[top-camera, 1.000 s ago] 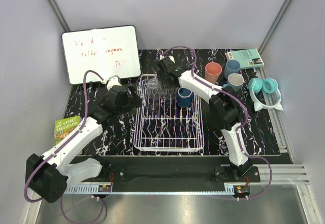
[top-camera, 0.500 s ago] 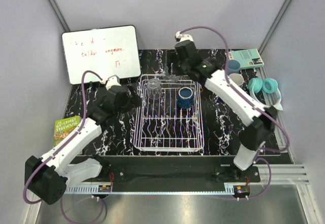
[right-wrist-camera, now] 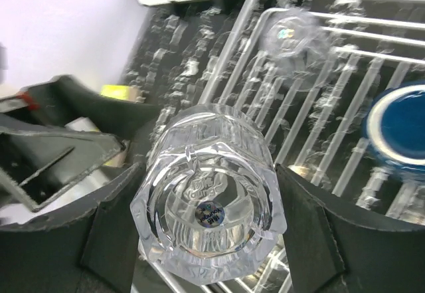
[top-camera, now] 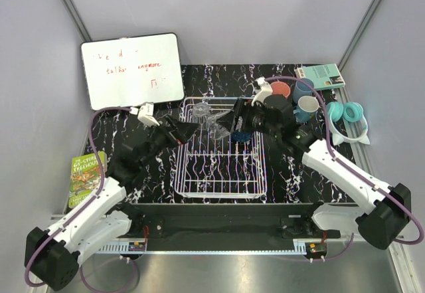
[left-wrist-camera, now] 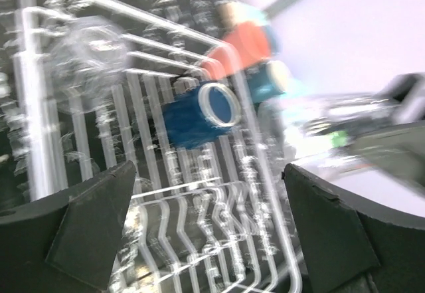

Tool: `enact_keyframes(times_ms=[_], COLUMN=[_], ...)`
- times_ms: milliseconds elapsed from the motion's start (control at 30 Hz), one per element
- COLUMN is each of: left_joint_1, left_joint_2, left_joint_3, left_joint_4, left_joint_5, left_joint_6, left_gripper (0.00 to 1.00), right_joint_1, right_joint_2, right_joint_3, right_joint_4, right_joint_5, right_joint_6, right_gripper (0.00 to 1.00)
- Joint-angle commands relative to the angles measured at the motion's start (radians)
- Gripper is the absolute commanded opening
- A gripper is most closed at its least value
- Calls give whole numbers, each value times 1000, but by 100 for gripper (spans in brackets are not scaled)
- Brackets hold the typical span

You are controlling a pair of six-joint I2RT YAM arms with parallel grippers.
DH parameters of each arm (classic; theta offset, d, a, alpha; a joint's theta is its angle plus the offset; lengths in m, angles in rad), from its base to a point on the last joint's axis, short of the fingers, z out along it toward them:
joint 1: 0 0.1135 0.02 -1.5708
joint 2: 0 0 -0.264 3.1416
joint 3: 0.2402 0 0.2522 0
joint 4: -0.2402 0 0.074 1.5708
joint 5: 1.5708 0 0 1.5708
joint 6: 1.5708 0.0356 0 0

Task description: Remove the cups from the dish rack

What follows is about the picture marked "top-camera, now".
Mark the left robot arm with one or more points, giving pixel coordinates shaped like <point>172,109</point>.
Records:
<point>54,256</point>

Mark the clear glass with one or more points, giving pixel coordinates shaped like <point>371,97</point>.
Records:
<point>201,112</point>
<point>215,130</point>

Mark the dark blue ribbed mug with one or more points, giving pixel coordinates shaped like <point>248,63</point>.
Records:
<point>241,137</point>

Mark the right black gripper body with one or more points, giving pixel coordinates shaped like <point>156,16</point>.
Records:
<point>254,118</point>

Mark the green Treehouse book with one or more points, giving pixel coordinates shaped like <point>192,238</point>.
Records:
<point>84,178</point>

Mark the white wire dish rack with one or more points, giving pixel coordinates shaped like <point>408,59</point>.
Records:
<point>219,169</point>

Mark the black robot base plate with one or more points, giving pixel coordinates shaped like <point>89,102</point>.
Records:
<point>223,227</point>

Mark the teal cat-ear headphones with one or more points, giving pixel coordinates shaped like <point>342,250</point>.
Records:
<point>351,112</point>

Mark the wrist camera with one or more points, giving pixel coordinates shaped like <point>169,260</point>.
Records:
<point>144,114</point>
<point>264,91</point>

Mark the blue mug with handle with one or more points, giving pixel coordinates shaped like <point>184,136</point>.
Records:
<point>306,108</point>

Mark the white cable duct strip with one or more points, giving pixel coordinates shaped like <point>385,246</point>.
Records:
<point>123,247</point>

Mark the white whiteboard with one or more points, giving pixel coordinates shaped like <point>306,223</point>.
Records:
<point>131,71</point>

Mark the teal paperback book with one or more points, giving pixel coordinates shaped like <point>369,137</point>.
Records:
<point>323,76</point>

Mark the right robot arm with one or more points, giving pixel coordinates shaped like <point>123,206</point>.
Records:
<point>381,211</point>

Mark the black marbled table mat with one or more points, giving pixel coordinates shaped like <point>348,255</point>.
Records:
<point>288,181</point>

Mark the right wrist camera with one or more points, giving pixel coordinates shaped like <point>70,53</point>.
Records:
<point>264,91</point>

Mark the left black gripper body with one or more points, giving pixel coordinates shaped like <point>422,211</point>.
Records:
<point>161,137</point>

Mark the light blue plastic cup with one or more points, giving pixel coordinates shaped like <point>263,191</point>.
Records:
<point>303,87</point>

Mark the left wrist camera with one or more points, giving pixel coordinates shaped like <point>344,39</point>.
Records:
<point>144,114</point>

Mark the pink plastic cup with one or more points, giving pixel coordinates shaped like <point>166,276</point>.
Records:
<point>280,88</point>

